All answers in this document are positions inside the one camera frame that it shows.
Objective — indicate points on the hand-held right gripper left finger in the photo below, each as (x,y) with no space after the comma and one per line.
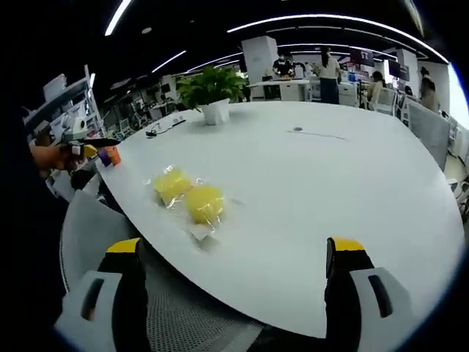
(126,293)

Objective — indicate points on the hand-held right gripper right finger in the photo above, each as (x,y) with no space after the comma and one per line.
(348,293)

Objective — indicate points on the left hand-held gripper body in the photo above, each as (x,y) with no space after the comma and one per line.
(78,126)

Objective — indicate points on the square yellow silicone block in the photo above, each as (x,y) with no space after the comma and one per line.
(172,184)

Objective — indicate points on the clear plastic bag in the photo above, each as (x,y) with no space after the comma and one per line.
(201,232)

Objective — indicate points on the round yellow silicone block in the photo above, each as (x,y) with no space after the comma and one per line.
(204,204)

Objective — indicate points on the person's left hand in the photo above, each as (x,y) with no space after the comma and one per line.
(49,157)

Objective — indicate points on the metal storage shelf rack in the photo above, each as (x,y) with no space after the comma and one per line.
(66,99)

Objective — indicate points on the grey mesh office chair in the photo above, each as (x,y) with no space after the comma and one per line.
(95,227)

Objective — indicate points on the person's dark shirt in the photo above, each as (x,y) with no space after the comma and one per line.
(25,238)

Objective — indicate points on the straight ceiling light strip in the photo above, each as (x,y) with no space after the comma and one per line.
(117,17)

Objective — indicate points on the green potted plant white pot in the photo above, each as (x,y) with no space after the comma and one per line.
(214,88)

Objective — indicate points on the white square pillar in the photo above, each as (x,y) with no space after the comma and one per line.
(258,58)

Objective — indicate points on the grey desk partition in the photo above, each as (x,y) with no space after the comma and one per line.
(428,132)

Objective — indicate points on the white counter desk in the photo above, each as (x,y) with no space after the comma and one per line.
(282,89)

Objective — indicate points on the curved ceiling light strip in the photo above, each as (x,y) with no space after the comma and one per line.
(329,17)

